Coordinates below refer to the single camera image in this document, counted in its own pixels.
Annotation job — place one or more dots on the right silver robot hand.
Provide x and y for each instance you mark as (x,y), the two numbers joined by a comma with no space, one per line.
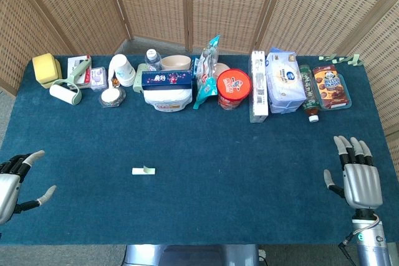
(363,185)

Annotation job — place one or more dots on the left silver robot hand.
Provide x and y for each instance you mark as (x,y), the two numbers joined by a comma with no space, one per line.
(7,185)

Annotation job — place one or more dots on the pale green paper strip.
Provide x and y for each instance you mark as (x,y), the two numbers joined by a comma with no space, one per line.
(137,171)

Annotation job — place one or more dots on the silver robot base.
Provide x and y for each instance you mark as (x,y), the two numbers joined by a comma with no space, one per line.
(187,256)

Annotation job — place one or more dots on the teal clear tray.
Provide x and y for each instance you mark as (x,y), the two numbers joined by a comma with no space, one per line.
(336,108)

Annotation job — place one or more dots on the brown panda biscuit box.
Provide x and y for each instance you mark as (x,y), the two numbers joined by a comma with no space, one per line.
(330,87)

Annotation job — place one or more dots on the green white lint roller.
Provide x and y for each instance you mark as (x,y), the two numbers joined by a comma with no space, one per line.
(64,93)

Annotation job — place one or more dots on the green tea bottle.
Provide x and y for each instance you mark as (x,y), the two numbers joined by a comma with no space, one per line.
(308,91)

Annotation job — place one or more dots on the yellow sponge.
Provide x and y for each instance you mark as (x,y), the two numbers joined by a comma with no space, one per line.
(43,66)

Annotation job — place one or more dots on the pale yellow plastic box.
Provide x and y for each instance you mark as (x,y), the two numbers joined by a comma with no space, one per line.
(58,71)

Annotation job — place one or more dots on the white blue tissue pack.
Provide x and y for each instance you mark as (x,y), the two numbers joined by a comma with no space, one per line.
(285,85)

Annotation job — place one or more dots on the clear hexagonal jar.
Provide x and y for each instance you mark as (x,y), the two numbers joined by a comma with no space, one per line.
(110,96)

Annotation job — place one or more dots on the white and red carton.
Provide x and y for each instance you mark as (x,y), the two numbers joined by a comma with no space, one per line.
(74,63)

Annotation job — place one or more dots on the long white barcode box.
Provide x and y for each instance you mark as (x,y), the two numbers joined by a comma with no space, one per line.
(258,91)

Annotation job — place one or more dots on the small purple white pack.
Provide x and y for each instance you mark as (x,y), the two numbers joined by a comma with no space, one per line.
(99,77)

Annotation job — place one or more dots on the small amber item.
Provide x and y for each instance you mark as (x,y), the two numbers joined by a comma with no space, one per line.
(114,82)

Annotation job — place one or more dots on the red lidded noodle cup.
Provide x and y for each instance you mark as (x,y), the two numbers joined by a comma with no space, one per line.
(233,85)

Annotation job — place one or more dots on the white paper cup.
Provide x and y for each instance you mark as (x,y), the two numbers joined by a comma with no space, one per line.
(123,68)

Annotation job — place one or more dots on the teal table cloth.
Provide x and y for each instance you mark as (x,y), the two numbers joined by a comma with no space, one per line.
(199,200)

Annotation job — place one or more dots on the pale green holder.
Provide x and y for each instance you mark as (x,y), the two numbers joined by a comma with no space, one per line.
(138,79)

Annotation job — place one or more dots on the white plastic tub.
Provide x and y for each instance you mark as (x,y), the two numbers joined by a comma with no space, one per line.
(168,99)

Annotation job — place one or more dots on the beige round container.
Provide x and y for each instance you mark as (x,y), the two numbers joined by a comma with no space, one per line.
(222,69)

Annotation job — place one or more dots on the teal clear snack bag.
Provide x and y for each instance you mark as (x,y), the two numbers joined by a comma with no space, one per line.
(205,85)

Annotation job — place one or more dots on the blue toothpaste box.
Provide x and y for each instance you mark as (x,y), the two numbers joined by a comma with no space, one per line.
(166,79)

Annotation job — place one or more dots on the clear water bottle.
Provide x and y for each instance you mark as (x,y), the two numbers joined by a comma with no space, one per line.
(152,58)

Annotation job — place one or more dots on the small blue pack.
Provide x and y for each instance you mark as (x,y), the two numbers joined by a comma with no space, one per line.
(194,65)

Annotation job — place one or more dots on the beige bowl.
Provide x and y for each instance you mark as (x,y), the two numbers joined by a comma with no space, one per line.
(176,62)

